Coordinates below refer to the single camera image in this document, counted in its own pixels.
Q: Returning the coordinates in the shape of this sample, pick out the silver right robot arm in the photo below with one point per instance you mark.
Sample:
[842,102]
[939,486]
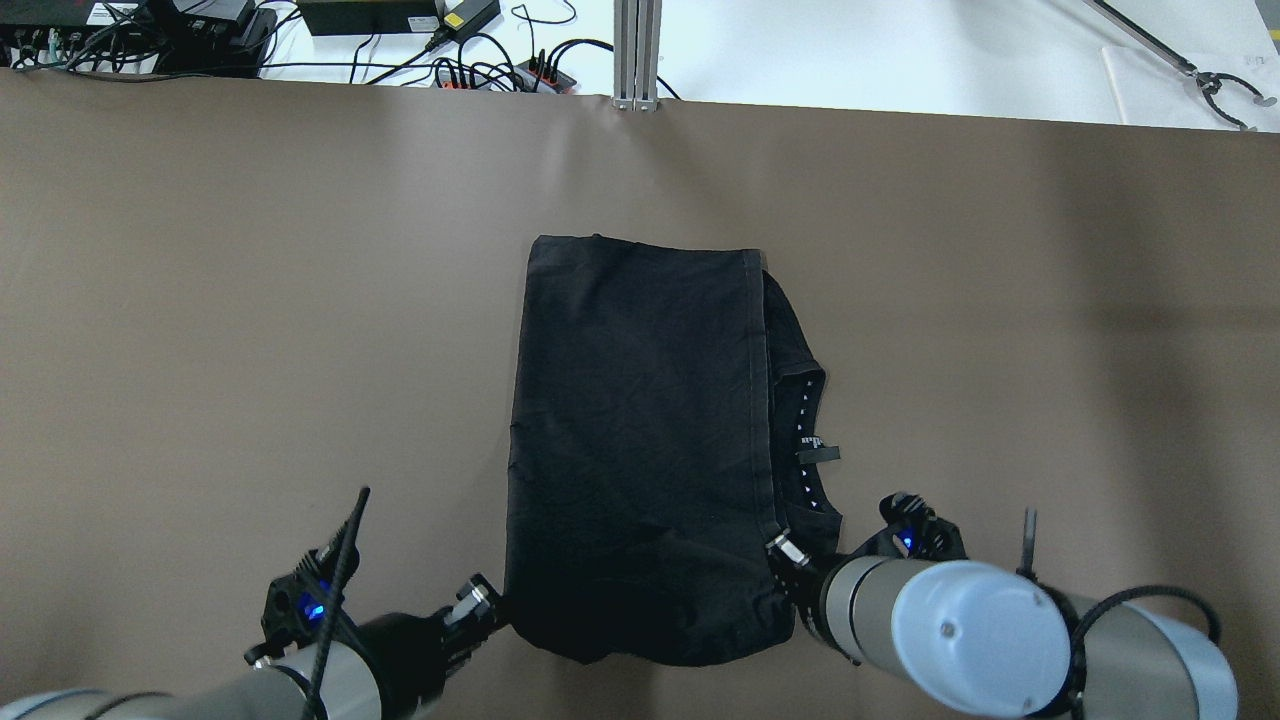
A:
[989,642]

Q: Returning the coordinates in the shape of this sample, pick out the black network switch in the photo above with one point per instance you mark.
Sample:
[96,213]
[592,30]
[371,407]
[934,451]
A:
[64,14]

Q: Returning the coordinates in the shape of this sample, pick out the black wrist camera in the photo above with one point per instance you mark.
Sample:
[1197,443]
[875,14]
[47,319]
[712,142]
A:
[914,530]
[298,604]

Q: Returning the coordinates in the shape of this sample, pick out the black power strip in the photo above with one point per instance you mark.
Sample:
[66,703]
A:
[524,78]

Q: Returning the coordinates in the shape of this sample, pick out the black box device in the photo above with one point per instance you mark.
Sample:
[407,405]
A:
[351,18]

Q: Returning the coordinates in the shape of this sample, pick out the black power adapter yellow label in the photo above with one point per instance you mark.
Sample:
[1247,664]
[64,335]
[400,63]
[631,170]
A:
[462,22]

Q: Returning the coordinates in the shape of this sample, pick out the black graphic t-shirt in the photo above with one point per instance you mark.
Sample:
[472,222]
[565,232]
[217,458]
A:
[662,434]

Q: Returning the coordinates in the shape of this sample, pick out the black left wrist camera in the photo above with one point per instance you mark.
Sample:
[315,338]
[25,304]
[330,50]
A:
[298,604]

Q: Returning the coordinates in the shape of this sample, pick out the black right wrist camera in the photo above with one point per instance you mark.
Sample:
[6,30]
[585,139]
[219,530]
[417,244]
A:
[914,530]

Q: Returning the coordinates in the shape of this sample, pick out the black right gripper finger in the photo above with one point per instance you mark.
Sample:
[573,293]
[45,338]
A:
[783,551]

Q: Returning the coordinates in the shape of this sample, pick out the aluminium frame post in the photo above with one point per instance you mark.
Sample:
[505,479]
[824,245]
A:
[636,41]

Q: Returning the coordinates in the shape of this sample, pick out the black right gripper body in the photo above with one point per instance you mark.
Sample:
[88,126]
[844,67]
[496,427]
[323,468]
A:
[806,592]

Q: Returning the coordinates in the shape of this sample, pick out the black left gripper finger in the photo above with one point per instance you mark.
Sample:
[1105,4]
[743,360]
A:
[481,622]
[477,598]

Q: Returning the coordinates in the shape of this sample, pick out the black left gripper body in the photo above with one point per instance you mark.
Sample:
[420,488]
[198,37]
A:
[400,648]

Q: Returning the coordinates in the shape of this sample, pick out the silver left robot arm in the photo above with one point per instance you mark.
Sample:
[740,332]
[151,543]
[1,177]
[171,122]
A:
[395,667]

